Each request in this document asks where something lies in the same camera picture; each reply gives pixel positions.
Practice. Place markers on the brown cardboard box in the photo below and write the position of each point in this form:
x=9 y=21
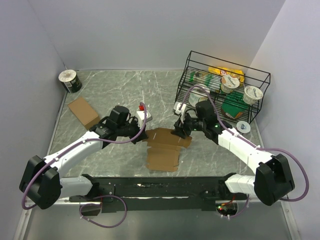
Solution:
x=84 y=112
x=163 y=149

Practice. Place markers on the green white packet in rack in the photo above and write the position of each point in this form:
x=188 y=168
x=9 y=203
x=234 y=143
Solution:
x=211 y=81

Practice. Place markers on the white green cup lower shelf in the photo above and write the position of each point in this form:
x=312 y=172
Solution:
x=196 y=97

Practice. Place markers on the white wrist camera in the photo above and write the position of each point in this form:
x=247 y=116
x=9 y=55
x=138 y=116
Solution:
x=141 y=116
x=179 y=108

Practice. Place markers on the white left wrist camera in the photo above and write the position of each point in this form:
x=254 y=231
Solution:
x=141 y=116

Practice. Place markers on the purple yogurt cup on table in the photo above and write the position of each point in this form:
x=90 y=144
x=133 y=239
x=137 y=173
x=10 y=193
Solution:
x=243 y=127

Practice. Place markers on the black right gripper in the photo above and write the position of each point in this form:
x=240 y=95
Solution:
x=179 y=131

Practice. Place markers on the green snack packet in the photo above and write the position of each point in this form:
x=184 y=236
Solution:
x=233 y=105

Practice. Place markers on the yogurt cup upper middle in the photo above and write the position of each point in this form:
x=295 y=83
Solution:
x=229 y=83

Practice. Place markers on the dark green noodle cup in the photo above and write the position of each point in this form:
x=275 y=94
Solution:
x=70 y=80

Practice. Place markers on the folded brown cardboard box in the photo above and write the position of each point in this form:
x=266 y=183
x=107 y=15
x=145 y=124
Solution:
x=84 y=112

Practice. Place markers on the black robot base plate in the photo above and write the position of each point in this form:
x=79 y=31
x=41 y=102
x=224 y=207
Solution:
x=158 y=193

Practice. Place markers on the yogurt cup upper right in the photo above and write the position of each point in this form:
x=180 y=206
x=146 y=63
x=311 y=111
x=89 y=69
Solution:
x=252 y=95

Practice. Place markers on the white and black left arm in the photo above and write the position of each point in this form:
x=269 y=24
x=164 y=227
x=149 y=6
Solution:
x=44 y=181

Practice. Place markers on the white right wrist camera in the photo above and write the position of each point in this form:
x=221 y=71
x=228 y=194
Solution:
x=179 y=108

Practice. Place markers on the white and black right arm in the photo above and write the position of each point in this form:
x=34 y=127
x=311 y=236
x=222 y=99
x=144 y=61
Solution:
x=272 y=178

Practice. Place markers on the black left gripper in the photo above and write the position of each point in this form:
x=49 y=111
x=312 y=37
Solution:
x=138 y=127

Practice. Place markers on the black wire rack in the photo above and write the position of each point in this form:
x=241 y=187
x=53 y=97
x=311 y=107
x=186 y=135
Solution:
x=237 y=90

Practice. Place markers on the yellow snack bag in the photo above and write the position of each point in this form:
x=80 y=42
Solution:
x=222 y=71

